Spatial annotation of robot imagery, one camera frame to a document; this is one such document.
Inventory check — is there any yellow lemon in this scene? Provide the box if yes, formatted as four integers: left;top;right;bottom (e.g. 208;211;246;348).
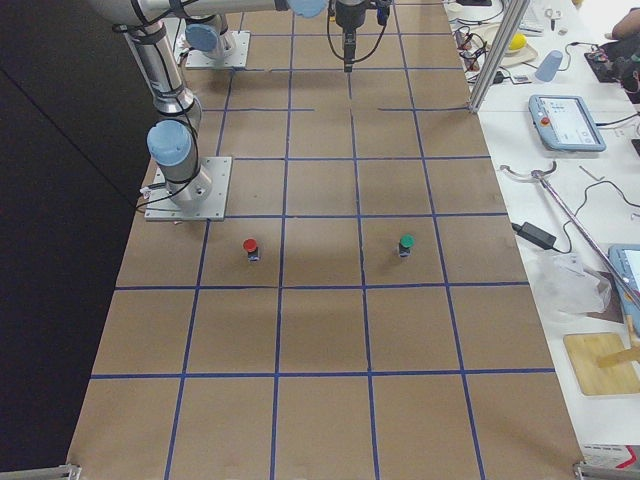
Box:
507;33;528;54

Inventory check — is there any blue plastic cup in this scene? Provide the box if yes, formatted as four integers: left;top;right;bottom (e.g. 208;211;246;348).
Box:
534;50;564;83

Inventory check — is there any blue teach pendant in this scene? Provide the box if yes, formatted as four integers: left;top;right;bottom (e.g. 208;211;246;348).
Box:
528;95;606;152
608;244;640;334

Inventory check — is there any wooden cutting board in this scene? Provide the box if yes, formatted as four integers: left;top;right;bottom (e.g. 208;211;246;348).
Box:
563;333;639;396

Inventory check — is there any brown paper table mat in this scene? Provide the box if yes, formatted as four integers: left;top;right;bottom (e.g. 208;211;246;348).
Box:
68;1;581;479

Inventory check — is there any black power adapter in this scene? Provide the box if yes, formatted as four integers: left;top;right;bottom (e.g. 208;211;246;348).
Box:
512;222;556;250

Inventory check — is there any red push button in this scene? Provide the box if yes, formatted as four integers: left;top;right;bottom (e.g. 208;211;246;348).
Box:
242;238;261;262

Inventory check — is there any aluminium frame post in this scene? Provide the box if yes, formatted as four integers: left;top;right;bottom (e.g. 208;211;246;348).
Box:
468;0;530;113

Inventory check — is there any clear plastic bag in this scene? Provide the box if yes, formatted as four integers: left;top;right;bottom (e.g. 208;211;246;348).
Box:
532;253;612;314

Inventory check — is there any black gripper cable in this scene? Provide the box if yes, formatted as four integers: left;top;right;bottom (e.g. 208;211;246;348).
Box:
325;0;391;65

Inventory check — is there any metal reacher stick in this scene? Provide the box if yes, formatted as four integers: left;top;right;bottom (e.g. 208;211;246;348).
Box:
499;160;639;307

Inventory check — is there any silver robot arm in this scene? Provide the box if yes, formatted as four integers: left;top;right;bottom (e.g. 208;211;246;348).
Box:
89;1;389;212
185;14;235;60

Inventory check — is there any green push button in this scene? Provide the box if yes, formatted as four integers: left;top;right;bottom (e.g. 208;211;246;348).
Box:
398;234;415;258

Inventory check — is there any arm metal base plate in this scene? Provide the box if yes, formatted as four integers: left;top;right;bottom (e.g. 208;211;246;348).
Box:
144;157;232;221
181;24;251;70

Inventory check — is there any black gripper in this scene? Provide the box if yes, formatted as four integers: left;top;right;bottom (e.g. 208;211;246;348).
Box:
335;0;370;73

